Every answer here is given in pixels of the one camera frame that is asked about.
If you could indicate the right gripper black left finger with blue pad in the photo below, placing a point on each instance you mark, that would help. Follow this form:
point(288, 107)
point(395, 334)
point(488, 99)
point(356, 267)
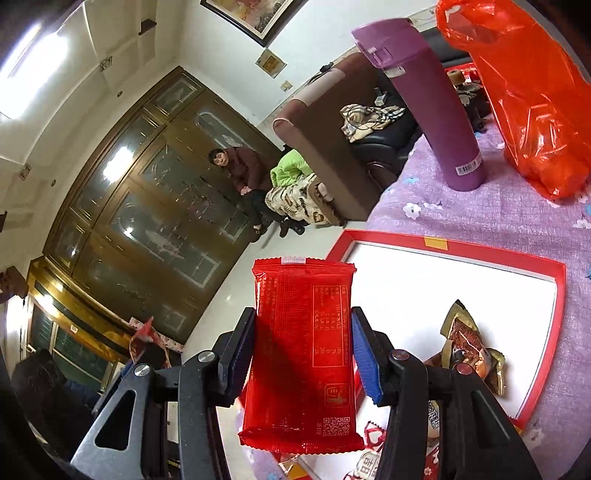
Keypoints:
point(128, 438)

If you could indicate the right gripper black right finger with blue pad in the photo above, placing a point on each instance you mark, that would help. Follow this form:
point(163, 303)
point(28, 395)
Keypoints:
point(477, 439)

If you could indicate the large red snack packet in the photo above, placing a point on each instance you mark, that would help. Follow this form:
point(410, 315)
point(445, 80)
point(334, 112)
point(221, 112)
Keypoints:
point(301, 395)

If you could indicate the red white candy packet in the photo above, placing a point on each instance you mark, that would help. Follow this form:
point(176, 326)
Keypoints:
point(375, 439)

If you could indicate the gold brown snack packet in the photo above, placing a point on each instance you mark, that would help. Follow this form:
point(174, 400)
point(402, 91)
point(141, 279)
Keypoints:
point(464, 345)

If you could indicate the red gift box tray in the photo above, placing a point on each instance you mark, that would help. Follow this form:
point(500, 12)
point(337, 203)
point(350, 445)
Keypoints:
point(407, 284)

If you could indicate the brown wooden glass doors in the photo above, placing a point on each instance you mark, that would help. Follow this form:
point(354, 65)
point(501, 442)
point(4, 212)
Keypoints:
point(150, 229)

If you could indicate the purple floral tablecloth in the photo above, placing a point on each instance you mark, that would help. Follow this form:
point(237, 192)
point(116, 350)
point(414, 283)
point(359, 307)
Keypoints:
point(506, 212)

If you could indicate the patterned blanket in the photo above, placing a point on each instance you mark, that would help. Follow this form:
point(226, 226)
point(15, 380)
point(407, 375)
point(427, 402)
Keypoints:
point(308, 200)

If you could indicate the seated person dark coat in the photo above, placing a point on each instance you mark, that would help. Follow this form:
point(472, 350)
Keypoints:
point(252, 181)

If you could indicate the green jacket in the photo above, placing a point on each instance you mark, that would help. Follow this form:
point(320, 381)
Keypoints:
point(289, 169)

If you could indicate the brown sofa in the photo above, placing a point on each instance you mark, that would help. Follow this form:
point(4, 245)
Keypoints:
point(358, 167)

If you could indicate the red plastic bag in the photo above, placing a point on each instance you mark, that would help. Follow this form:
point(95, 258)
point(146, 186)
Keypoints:
point(540, 100)

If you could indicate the purple thermos bottle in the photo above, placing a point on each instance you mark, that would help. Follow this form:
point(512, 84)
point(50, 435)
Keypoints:
point(397, 48)

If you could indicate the framed horse painting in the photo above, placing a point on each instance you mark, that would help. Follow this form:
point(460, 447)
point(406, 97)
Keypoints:
point(261, 20)

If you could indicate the small wall calendar plaque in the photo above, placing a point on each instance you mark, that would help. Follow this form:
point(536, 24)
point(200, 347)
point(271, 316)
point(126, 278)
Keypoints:
point(270, 63)

